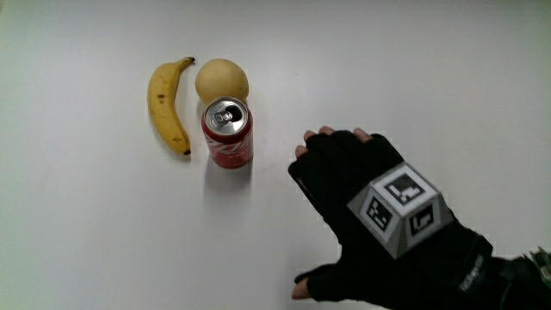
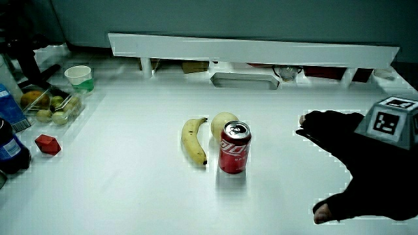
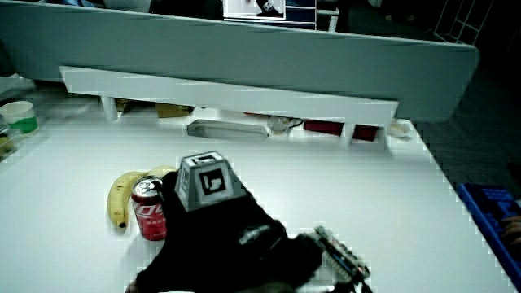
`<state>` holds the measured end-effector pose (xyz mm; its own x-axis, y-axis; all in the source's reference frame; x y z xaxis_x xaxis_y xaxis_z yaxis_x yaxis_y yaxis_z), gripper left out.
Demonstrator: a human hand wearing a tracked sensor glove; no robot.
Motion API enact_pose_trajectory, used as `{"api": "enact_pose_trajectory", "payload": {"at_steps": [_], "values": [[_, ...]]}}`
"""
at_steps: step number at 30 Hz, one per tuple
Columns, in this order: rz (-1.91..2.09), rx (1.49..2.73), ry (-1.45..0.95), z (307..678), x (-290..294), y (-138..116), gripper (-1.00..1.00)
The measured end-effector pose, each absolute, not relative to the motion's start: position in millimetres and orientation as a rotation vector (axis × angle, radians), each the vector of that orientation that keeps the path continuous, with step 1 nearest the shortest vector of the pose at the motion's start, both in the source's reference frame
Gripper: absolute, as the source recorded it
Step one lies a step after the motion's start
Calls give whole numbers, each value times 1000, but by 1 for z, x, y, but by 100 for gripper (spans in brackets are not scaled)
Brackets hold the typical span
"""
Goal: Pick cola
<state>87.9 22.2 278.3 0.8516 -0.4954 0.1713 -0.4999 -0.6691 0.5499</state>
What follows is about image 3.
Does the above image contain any grey metal tray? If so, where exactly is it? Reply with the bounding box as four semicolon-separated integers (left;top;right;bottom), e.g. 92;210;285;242
186;118;270;142

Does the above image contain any blue drawer cabinet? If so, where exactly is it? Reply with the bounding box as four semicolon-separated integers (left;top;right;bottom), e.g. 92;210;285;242
284;0;317;30

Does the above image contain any white desk shelf riser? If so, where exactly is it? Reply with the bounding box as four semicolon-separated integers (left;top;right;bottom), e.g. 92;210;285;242
59;65;400;148

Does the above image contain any person's right hand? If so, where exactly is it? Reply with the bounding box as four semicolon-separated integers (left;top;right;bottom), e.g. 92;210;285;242
125;151;372;293

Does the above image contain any red cola can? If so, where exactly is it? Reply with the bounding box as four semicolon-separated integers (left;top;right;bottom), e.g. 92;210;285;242
130;176;168;242

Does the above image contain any blue box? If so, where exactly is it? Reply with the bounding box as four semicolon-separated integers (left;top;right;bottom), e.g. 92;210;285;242
456;182;521;292

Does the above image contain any white framed screen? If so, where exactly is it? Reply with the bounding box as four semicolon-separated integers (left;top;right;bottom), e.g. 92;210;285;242
222;0;287;20

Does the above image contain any white wire rack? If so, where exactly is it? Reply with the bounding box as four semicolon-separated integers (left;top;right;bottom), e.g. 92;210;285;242
432;0;496;46

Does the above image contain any grey desk partition panel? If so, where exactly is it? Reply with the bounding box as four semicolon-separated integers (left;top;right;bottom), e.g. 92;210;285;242
0;0;480;125

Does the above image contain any wide dark red box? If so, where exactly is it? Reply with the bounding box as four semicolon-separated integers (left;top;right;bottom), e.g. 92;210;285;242
303;119;345;137

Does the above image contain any brown cardboard box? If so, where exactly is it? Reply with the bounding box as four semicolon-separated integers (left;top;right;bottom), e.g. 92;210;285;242
155;102;195;120

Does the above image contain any white paper cup green band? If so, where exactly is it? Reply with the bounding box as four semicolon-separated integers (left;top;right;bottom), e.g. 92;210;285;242
0;100;40;137

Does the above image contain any round clear tape roll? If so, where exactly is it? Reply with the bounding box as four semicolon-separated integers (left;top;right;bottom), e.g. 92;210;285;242
267;115;291;133

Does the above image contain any white plastic bag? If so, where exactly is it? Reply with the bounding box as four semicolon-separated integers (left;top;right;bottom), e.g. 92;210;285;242
0;72;37;100

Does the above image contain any white crumpled paper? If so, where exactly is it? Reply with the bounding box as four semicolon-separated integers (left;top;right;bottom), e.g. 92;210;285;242
387;119;412;139

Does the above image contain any yellow banana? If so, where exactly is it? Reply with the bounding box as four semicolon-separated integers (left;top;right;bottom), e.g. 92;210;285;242
107;164;178;229

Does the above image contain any clear plastic container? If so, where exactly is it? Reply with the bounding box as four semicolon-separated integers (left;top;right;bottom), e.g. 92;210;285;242
0;115;20;163

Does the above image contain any small dark red box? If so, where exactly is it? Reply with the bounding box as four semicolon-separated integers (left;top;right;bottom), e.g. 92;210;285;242
352;124;380;143

